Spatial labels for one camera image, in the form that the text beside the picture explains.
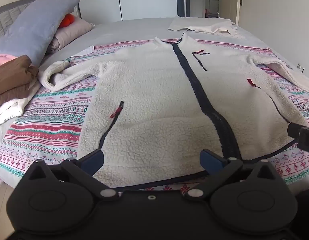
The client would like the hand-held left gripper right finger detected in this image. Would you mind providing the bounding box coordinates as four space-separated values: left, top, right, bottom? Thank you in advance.
182 149 280 201

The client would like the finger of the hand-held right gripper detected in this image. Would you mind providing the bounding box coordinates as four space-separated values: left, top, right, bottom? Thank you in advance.
287 122 305 138

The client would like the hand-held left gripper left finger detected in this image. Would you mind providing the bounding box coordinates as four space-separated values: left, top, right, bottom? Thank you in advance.
27 149 120 201

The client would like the cream fleece zip jacket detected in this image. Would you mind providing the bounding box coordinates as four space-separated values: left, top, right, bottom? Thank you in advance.
39 33 309 189

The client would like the patterned pink green blanket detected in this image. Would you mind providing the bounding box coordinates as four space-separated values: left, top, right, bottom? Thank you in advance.
0 39 309 193

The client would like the white fluffy cloth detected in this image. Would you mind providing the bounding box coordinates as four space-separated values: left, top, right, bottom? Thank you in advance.
0 80 41 128

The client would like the brown folded cloth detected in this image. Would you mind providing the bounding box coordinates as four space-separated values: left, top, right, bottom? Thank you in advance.
0 54 40 112

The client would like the pale pink pillow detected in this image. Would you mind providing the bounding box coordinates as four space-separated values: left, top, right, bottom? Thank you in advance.
48 17 95 53

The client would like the bed with grey sheet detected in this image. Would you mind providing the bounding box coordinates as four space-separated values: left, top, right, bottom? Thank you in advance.
0 15 309 188

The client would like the pink folded cloth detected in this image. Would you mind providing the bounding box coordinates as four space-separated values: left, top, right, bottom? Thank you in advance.
0 54 18 68

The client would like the white door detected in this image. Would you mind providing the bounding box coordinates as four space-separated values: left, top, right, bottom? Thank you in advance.
230 0 245 27

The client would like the beige cloth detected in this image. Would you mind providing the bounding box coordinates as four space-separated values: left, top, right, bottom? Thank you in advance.
168 15 246 40

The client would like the orange plush toy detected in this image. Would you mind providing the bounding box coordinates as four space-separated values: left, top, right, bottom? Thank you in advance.
59 14 76 28

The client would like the grey-blue pillow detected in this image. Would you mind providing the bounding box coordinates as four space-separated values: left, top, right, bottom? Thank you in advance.
0 0 80 67

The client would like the grey quilted headboard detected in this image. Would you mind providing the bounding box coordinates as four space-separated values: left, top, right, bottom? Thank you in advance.
0 0 40 44

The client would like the white and taupe wardrobe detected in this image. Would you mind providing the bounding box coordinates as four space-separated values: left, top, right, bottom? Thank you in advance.
72 0 187 25

